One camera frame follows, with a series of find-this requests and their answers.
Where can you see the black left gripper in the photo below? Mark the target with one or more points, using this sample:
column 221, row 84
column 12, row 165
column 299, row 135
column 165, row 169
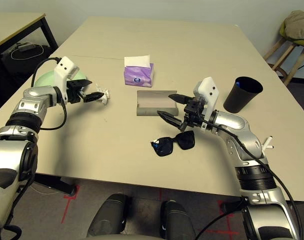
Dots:
column 74, row 93

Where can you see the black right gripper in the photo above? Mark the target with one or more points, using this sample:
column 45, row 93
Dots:
column 195, row 112

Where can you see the white tissue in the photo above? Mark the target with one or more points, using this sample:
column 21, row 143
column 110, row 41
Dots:
column 106, row 96

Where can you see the grey glasses case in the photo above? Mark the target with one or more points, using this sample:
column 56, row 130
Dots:
column 151, row 111

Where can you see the black sunglasses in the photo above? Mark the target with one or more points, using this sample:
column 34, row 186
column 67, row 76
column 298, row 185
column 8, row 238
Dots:
column 184, row 141

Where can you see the light green plate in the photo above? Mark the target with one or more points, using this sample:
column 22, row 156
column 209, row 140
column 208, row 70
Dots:
column 45, row 80

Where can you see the white marker blue cap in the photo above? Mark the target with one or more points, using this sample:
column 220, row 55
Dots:
column 267, row 143

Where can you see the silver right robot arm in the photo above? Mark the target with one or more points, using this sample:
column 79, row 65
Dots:
column 232, row 122

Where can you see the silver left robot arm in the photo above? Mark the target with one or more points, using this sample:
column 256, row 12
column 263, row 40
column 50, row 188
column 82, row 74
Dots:
column 36, row 97

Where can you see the purple tissue pack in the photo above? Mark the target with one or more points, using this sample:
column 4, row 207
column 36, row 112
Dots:
column 139, row 75

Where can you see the black plastic cup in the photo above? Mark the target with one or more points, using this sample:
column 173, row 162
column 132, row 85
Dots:
column 237, row 100

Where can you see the black bag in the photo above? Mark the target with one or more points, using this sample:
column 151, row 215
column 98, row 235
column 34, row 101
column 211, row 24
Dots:
column 39, row 66

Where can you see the white power adapter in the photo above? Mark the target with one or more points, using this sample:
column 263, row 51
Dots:
column 25, row 46

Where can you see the black table foot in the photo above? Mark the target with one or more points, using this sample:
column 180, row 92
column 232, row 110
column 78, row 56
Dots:
column 232, row 205
column 56, row 183

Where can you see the white marker black cap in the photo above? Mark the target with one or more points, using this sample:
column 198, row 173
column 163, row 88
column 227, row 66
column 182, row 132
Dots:
column 270, row 147

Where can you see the wooden side table black legs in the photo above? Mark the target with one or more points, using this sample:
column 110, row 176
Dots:
column 11, row 25

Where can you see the grey right robot leg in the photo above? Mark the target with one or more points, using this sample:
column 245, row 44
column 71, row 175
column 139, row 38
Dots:
column 176, row 220

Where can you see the grey robot leg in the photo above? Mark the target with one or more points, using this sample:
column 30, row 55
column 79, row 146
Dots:
column 109, row 215
column 176, row 220

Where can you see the grey left robot leg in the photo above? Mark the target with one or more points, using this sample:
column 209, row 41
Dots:
column 109, row 215

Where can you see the wooden stool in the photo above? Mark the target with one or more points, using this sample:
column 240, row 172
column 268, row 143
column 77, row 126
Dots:
column 284, row 52

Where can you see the yellow-green seat cushion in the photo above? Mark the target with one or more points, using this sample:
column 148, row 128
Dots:
column 283, row 30

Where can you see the beige cloth bundle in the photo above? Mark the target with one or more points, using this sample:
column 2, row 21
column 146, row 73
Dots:
column 299, row 25

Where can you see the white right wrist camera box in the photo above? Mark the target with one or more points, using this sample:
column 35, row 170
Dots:
column 209, row 92

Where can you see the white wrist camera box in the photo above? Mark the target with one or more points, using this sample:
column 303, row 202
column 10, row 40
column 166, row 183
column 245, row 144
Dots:
column 65, row 66
column 209, row 92

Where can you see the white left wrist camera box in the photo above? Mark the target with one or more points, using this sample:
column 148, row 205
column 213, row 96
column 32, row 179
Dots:
column 65, row 66

